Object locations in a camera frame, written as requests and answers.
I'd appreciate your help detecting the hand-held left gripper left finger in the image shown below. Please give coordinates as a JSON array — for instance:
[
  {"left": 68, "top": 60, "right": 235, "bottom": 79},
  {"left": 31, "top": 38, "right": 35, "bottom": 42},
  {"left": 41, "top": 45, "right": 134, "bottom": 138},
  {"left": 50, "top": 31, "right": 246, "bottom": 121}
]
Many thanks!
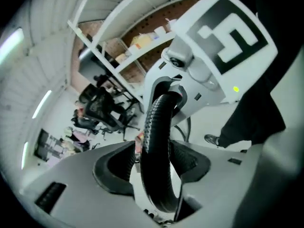
[{"left": 20, "top": 140, "right": 155, "bottom": 228}]

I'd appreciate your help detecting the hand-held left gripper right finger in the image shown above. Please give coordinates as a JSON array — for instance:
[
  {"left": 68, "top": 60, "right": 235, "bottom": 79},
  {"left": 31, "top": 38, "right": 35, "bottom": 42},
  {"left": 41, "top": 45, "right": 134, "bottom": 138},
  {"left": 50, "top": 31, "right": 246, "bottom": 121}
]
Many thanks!
[{"left": 170, "top": 140, "right": 265, "bottom": 228}]

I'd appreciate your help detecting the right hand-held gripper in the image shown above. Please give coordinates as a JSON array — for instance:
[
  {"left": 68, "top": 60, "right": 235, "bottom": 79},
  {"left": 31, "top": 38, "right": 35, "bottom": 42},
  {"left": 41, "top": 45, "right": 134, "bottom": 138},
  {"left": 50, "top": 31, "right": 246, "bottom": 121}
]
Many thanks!
[{"left": 143, "top": 0, "right": 278, "bottom": 125}]

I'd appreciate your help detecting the black vacuum hose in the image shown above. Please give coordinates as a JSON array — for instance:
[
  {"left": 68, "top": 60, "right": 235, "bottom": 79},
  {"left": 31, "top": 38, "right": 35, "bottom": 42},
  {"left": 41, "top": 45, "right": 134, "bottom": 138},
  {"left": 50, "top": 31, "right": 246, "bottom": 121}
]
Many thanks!
[{"left": 139, "top": 93, "right": 185, "bottom": 214}]

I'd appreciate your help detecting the person's right forearm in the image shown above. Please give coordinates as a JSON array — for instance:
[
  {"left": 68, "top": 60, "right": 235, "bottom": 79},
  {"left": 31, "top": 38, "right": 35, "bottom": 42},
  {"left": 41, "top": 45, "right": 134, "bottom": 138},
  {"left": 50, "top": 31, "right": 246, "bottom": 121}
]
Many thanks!
[{"left": 254, "top": 0, "right": 304, "bottom": 57}]

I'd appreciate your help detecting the person's right shoe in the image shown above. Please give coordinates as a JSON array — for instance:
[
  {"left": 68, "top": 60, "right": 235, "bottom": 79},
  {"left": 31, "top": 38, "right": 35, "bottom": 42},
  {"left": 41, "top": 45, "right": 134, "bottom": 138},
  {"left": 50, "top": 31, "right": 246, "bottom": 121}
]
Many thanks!
[{"left": 204, "top": 133, "right": 220, "bottom": 147}]

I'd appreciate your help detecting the tall white perforated shelving unit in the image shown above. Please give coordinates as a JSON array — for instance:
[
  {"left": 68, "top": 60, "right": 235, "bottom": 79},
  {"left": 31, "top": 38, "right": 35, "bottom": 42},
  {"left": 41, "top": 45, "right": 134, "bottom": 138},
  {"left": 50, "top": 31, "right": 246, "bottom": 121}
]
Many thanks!
[{"left": 67, "top": 0, "right": 216, "bottom": 105}]

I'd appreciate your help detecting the ceiling light strip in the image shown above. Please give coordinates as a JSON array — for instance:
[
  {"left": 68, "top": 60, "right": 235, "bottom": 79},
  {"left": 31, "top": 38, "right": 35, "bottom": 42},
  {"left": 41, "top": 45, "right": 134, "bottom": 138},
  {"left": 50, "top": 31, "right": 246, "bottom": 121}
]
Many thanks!
[
  {"left": 32, "top": 90, "right": 52, "bottom": 120},
  {"left": 20, "top": 141, "right": 29, "bottom": 171},
  {"left": 0, "top": 28, "right": 24, "bottom": 66}
]

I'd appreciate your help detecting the black office chair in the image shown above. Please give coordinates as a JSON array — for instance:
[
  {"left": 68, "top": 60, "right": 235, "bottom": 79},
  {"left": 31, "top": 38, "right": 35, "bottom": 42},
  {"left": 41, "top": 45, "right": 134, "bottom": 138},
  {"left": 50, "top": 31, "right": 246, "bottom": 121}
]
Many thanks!
[{"left": 78, "top": 83, "right": 141, "bottom": 140}]

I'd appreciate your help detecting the person's right leg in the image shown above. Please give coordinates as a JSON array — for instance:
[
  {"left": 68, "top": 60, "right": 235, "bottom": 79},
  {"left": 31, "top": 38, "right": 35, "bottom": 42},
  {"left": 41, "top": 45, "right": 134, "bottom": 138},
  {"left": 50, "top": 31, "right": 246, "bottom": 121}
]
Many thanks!
[{"left": 218, "top": 63, "right": 287, "bottom": 149}]

